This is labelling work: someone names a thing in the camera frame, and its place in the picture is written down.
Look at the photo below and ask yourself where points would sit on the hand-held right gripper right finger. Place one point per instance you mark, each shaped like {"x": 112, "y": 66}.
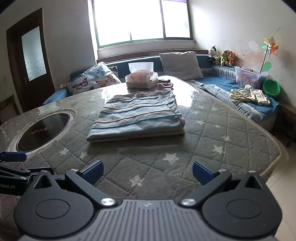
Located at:
{"x": 202, "y": 171}

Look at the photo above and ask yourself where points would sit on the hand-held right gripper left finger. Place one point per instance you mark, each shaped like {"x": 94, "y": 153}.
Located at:
{"x": 93, "y": 171}

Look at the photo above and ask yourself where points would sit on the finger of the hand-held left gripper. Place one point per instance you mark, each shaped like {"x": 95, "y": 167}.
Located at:
{"x": 13, "y": 157}
{"x": 20, "y": 172}

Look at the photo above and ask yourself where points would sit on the striped blue grey cloth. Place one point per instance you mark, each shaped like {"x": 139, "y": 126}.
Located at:
{"x": 136, "y": 115}

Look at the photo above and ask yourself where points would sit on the pile of light clothes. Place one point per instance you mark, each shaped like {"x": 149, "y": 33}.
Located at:
{"x": 252, "y": 96}

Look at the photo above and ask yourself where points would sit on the round black cooktop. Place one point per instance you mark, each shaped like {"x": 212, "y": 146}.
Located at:
{"x": 44, "y": 132}

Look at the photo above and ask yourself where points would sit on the grey quilted star table cover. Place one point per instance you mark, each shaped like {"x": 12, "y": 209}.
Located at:
{"x": 208, "y": 120}

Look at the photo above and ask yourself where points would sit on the butterfly print pillow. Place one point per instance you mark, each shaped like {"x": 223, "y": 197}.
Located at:
{"x": 92, "y": 80}

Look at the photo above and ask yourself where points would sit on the blue sofa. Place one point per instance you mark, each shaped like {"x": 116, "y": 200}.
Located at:
{"x": 219, "y": 80}

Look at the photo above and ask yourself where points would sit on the pink cloth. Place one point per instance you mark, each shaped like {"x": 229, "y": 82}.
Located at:
{"x": 166, "y": 85}

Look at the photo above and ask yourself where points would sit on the frosted glass wooden door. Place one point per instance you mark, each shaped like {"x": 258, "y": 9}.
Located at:
{"x": 32, "y": 55}

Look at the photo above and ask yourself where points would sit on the tissue box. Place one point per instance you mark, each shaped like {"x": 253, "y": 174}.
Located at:
{"x": 141, "y": 77}

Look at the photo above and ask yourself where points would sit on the clear plastic storage box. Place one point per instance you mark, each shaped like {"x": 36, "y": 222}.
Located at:
{"x": 247, "y": 76}

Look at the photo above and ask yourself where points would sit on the grey pillow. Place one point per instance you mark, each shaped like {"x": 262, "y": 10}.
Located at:
{"x": 181, "y": 66}

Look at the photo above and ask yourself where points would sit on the green bowl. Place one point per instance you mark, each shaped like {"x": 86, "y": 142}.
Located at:
{"x": 271, "y": 87}

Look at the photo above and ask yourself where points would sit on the orange fox plush toy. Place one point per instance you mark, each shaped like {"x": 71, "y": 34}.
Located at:
{"x": 232, "y": 59}

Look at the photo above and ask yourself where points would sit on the brown bear plush toy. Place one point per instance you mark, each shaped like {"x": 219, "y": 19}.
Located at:
{"x": 223, "y": 58}

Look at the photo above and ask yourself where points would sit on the husky plush toy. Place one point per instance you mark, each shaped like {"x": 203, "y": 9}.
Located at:
{"x": 213, "y": 54}

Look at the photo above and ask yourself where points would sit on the colourful pinwheel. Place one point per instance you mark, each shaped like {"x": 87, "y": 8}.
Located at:
{"x": 271, "y": 47}

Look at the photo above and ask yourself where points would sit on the window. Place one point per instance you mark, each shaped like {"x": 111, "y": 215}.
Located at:
{"x": 138, "y": 20}

